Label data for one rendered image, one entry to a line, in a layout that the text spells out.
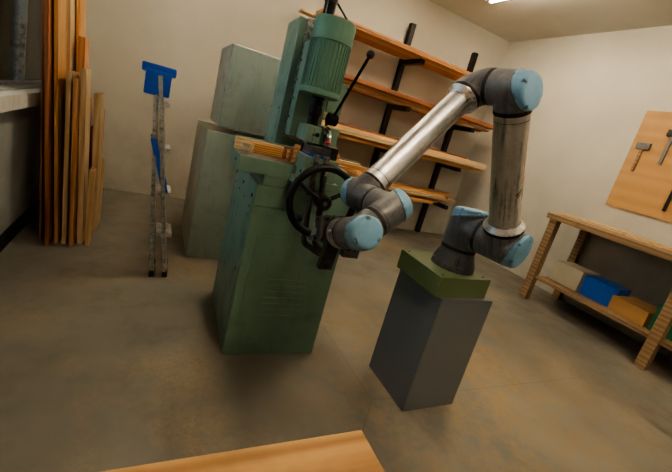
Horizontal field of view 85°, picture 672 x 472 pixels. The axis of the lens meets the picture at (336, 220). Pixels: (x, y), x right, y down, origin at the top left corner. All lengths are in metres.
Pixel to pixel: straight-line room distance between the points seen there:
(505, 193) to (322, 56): 0.89
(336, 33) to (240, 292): 1.14
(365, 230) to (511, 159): 0.63
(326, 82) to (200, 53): 2.46
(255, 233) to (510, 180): 0.99
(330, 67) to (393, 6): 3.11
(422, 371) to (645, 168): 3.18
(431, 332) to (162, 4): 3.43
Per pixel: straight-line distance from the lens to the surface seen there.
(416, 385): 1.77
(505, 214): 1.47
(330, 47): 1.64
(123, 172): 4.04
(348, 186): 1.10
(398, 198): 1.00
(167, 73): 2.19
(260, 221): 1.55
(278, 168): 1.51
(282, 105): 1.84
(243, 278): 1.64
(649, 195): 4.29
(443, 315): 1.62
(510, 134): 1.33
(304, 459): 0.77
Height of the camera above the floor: 1.09
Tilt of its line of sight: 14 degrees down
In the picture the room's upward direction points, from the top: 15 degrees clockwise
